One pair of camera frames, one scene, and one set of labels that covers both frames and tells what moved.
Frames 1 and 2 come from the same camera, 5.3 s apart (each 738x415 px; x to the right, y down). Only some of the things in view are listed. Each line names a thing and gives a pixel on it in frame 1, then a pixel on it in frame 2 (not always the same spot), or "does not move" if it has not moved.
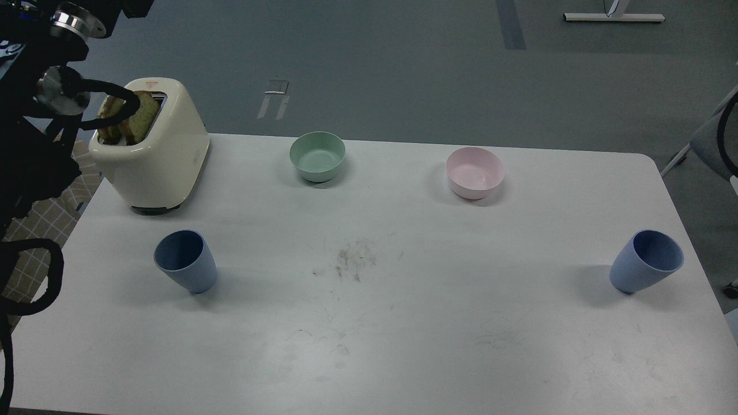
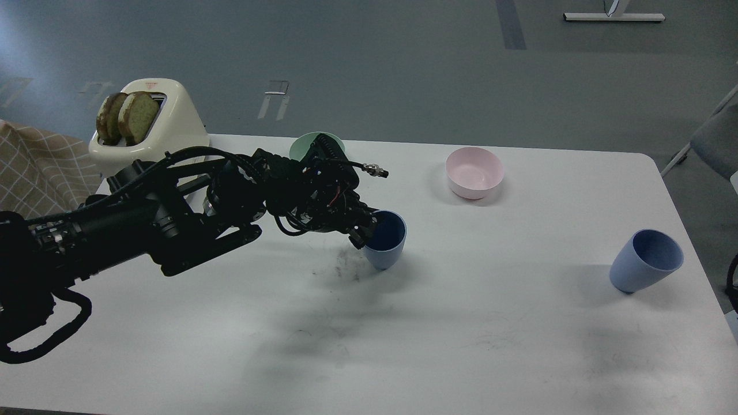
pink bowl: [475, 172] does not move
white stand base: [614, 17] does not move
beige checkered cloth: [52, 219] → [42, 173]
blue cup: [646, 259] does not move
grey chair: [715, 143] does not move
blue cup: [184, 256] → [386, 239]
